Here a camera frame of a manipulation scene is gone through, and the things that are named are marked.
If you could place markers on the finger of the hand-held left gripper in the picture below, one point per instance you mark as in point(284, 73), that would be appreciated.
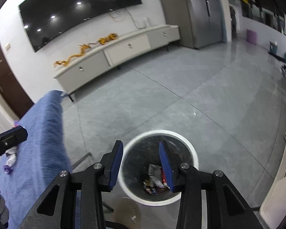
point(9, 139)

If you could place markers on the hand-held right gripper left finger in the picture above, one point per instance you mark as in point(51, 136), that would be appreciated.
point(115, 165)

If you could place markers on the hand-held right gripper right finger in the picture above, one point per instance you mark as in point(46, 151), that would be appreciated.
point(166, 167)

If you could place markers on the white round trash bin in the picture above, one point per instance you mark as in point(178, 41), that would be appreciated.
point(133, 171)

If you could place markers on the purple glove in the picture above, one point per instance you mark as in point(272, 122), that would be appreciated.
point(7, 169)

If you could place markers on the white printed wrapper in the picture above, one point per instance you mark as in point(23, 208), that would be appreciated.
point(155, 171)

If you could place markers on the crumpled white wrapper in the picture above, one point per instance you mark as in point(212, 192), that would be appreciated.
point(12, 157)

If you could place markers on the colourful wrapper scraps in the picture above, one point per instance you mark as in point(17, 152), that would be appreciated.
point(150, 188)

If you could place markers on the blue table cloth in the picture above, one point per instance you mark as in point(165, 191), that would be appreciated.
point(38, 136)

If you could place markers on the grey metal table leg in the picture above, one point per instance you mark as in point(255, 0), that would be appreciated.
point(83, 159)

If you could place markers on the brown wooden door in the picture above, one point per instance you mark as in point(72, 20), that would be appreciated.
point(4, 81)

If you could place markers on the white television cabinet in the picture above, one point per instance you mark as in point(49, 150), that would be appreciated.
point(90, 69)

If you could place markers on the white coffee table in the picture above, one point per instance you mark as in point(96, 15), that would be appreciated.
point(274, 195)

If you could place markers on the golden dragon decoration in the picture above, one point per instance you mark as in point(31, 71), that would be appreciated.
point(107, 39)

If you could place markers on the grey tall wardrobe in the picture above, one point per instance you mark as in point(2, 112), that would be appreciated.
point(195, 16)

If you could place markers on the purple bin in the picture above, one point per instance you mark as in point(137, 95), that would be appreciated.
point(251, 36)

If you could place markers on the dark teal bin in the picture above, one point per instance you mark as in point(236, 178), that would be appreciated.
point(274, 48)

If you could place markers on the white light switch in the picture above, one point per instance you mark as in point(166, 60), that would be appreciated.
point(7, 46)

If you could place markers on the black wall television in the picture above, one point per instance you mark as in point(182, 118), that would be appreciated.
point(73, 12)

